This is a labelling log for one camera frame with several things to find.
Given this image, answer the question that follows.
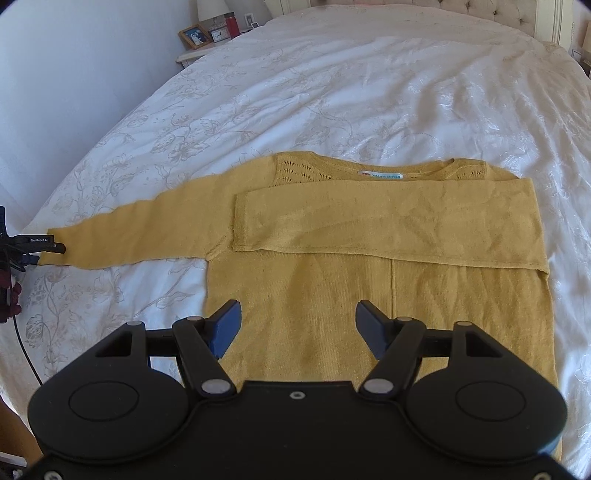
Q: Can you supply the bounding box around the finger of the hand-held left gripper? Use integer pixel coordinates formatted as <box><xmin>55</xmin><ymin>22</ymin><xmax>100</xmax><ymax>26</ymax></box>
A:
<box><xmin>7</xmin><ymin>253</ymin><xmax>40</xmax><ymax>274</ymax></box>
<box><xmin>9</xmin><ymin>234</ymin><xmax>66</xmax><ymax>254</ymax></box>

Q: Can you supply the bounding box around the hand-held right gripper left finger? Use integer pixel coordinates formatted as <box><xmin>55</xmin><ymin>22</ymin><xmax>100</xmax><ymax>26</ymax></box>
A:
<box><xmin>95</xmin><ymin>299</ymin><xmax>243</xmax><ymax>398</ymax></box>

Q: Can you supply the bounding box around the white nightstand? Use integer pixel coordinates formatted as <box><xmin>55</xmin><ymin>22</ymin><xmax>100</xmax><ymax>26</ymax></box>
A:
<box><xmin>175</xmin><ymin>42</ymin><xmax>220</xmax><ymax>70</ymax></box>

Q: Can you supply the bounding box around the wooden photo frame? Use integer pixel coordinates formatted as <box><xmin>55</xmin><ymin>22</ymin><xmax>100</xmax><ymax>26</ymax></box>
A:
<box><xmin>178</xmin><ymin>23</ymin><xmax>213</xmax><ymax>51</ymax></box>

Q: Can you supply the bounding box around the yellow knit sweater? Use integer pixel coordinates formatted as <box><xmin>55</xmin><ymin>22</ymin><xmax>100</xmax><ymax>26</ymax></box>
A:
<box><xmin>36</xmin><ymin>151</ymin><xmax>561</xmax><ymax>464</ymax></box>

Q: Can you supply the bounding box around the person's left hand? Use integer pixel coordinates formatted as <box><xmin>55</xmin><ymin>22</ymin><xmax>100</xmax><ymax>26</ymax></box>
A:
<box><xmin>0</xmin><ymin>272</ymin><xmax>24</xmax><ymax>324</ymax></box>

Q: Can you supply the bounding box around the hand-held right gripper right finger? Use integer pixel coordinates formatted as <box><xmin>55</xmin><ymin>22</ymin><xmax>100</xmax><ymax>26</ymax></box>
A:
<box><xmin>355</xmin><ymin>299</ymin><xmax>505</xmax><ymax>398</ymax></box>

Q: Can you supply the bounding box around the black cable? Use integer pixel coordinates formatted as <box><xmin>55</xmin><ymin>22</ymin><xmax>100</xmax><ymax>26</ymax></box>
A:
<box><xmin>12</xmin><ymin>313</ymin><xmax>45</xmax><ymax>387</ymax></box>

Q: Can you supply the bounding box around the wooden furniture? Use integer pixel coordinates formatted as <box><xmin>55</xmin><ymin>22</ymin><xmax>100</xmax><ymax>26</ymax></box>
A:
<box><xmin>0</xmin><ymin>399</ymin><xmax>31</xmax><ymax>468</ymax></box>

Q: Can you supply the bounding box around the tufted beige headboard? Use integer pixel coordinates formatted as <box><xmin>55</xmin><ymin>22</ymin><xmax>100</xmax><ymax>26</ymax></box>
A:
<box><xmin>277</xmin><ymin>0</ymin><xmax>568</xmax><ymax>48</ymax></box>

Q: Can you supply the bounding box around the white table lamp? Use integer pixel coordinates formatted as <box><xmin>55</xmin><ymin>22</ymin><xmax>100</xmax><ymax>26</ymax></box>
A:
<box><xmin>196</xmin><ymin>0</ymin><xmax>230</xmax><ymax>29</ymax></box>

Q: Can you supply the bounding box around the white floral bedspread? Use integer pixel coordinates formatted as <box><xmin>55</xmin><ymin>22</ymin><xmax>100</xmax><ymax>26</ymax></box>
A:
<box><xmin>0</xmin><ymin>4</ymin><xmax>591</xmax><ymax>480</ymax></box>

